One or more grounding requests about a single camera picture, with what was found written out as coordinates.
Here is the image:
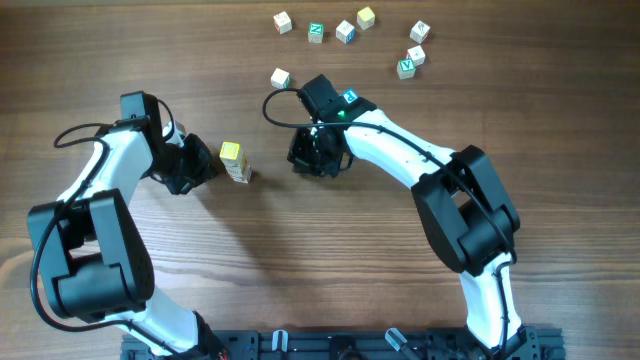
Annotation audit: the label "yellow block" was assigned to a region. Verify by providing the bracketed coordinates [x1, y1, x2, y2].
[219, 142, 246, 167]
[357, 6, 376, 30]

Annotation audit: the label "white soccer ball block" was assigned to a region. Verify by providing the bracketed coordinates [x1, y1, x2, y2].
[225, 161, 251, 178]

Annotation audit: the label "blue C block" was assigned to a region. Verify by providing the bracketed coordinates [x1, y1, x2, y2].
[341, 88, 360, 105]

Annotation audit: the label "green V block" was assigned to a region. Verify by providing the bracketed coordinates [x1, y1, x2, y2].
[397, 58, 416, 80]

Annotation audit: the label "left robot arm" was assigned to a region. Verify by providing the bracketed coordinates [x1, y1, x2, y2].
[27, 91, 230, 359]

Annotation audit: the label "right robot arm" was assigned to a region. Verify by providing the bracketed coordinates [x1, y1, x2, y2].
[288, 75, 521, 359]

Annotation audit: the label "white base tower block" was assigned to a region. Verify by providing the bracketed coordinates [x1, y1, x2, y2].
[232, 174, 251, 184]

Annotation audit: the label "white green-sided block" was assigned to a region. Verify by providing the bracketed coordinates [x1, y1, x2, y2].
[270, 68, 291, 89]

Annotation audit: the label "green N block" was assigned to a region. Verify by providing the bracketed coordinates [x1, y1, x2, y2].
[307, 22, 324, 44]

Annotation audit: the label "white blue-sided block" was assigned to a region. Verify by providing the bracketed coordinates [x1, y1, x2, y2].
[336, 20, 356, 44]

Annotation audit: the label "red-edged white block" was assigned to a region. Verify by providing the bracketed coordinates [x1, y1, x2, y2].
[273, 11, 293, 34]

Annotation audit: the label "white red-sided block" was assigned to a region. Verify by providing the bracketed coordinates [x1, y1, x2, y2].
[406, 45, 426, 66]

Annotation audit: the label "yellow top block far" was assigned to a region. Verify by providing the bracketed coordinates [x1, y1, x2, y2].
[357, 6, 376, 30]

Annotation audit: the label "white picture block far right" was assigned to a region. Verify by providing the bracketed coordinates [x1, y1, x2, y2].
[409, 20, 431, 44]

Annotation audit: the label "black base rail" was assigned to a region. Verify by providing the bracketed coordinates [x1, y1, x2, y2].
[121, 327, 566, 360]

